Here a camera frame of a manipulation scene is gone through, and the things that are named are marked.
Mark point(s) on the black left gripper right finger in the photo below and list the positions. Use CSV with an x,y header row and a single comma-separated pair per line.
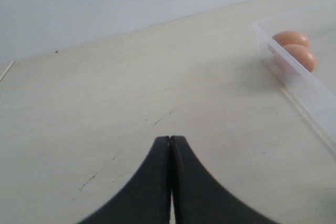
x,y
198,197

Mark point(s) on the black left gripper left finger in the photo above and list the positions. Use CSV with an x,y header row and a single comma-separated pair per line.
x,y
146,197

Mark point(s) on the brown egg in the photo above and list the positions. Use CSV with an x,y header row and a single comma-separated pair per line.
x,y
303,55
291,37

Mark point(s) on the clear plastic container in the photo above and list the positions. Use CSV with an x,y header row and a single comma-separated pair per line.
x,y
313,92

